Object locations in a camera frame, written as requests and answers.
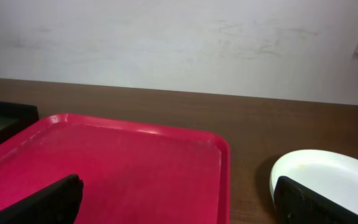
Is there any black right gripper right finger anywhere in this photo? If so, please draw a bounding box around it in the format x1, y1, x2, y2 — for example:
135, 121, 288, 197
273, 176, 358, 224

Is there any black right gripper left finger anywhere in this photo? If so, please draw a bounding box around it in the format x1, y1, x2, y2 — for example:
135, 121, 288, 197
0, 174, 84, 224

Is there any white plate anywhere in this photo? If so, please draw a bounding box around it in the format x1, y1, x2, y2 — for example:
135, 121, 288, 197
270, 149, 358, 214

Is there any red plastic tray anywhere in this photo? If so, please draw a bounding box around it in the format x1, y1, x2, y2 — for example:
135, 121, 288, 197
0, 114, 230, 223

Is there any black plastic tray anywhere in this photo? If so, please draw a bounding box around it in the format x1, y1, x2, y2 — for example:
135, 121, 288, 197
0, 101, 39, 144

